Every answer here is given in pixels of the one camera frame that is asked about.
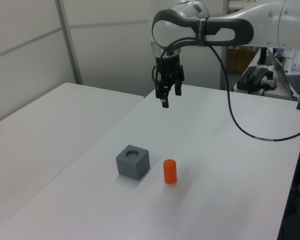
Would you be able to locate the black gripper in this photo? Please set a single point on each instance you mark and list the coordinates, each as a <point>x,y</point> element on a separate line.
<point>170,63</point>

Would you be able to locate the orange cylinder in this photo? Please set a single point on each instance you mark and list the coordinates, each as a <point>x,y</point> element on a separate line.
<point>170,172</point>

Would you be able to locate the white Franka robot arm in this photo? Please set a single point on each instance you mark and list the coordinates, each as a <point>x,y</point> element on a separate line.
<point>265,22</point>

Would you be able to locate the grey block with round hole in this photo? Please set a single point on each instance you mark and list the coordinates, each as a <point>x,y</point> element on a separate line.
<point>133,167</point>

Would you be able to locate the black power supply box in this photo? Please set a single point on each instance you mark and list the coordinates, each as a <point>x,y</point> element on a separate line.
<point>251,80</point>

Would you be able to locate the black monitor stand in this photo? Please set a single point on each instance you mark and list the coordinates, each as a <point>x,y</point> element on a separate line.
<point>263,56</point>

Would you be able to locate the white emergency stop button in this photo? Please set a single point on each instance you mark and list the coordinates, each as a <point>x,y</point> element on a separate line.
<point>270,81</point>

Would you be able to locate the silver laptop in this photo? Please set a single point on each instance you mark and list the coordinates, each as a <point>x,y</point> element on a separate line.
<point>293,82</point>

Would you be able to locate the grey partition post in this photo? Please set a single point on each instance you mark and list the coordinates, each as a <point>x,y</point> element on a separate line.
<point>70,42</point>

